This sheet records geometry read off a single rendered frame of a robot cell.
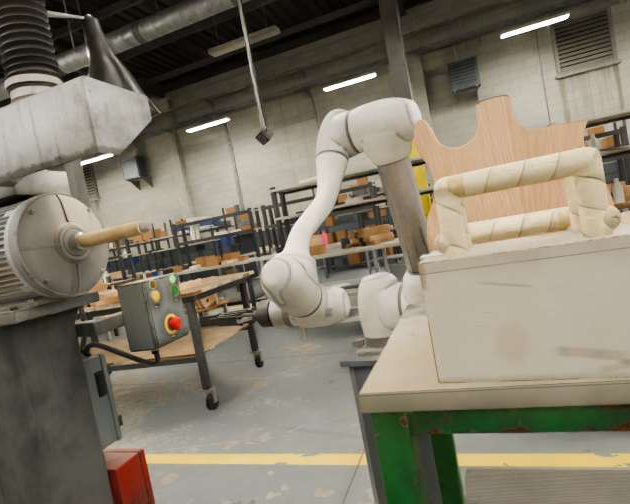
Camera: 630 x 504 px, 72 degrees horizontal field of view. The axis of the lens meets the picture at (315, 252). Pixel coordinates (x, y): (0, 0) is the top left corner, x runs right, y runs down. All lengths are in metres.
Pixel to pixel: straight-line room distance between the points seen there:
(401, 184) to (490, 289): 0.78
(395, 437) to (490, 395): 0.15
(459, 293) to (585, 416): 0.22
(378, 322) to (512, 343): 0.96
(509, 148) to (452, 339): 0.47
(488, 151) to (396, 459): 0.61
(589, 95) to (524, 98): 1.35
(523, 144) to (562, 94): 11.26
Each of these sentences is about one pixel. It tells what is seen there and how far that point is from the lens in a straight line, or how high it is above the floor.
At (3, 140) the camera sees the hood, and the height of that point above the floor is 1.46.
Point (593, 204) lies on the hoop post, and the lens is 0.62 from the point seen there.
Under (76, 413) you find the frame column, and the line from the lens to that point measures 1.39.
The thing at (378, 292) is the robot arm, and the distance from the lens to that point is 1.53.
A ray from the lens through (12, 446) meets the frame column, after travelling 1.36.
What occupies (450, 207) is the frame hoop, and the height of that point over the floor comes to 1.17.
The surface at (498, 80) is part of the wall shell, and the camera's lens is 12.16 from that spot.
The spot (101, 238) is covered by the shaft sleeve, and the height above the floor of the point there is 1.24.
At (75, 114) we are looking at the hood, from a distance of 0.95.
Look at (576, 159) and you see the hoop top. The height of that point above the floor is 1.20.
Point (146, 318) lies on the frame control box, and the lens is 1.34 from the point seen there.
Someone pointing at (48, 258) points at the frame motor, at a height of 1.22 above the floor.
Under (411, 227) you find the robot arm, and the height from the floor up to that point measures 1.12.
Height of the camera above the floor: 1.18
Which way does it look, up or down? 3 degrees down
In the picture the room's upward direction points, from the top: 11 degrees counter-clockwise
